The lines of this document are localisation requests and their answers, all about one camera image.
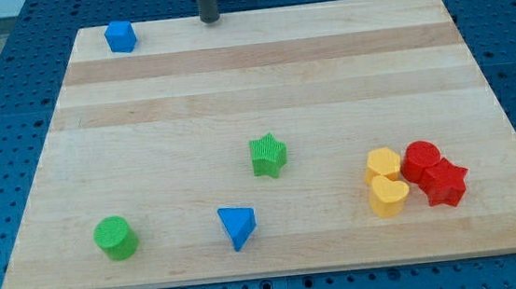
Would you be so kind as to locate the green star block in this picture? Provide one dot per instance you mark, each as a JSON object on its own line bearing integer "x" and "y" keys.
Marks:
{"x": 268, "y": 156}

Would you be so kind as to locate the blue triangle block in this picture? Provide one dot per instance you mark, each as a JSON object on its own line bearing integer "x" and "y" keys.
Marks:
{"x": 239, "y": 223}

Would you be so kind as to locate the light wooden board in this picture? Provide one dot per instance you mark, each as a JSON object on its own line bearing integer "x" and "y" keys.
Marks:
{"x": 159, "y": 136}

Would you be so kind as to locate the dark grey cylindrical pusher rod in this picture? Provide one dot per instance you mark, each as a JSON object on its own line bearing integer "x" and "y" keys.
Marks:
{"x": 208, "y": 11}

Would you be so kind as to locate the blue cube block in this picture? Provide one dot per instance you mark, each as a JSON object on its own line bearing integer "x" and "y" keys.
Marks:
{"x": 120, "y": 36}

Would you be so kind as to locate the yellow heart block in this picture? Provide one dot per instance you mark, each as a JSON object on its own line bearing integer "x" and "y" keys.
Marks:
{"x": 387, "y": 198}

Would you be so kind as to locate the green cylinder block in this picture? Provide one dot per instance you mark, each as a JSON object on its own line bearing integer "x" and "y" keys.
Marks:
{"x": 116, "y": 238}

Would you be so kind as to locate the red cylinder block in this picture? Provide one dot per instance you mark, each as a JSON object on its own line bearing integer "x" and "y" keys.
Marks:
{"x": 418, "y": 156}

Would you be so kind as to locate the red star block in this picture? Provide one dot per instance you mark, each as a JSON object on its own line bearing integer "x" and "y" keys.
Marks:
{"x": 444, "y": 183}

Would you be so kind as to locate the yellow hexagon block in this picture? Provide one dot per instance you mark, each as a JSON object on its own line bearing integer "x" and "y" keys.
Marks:
{"x": 382, "y": 162}

